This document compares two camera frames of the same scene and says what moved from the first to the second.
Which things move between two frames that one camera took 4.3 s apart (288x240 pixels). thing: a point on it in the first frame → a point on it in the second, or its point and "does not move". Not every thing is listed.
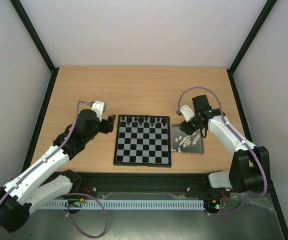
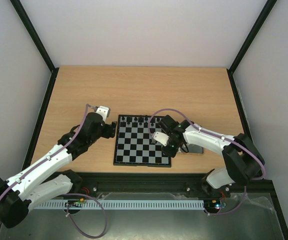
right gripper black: x=186 y=127 → x=170 y=150
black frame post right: x=254 y=30 does not move
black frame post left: x=53 y=70 does not move
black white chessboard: x=143 y=140 does not move
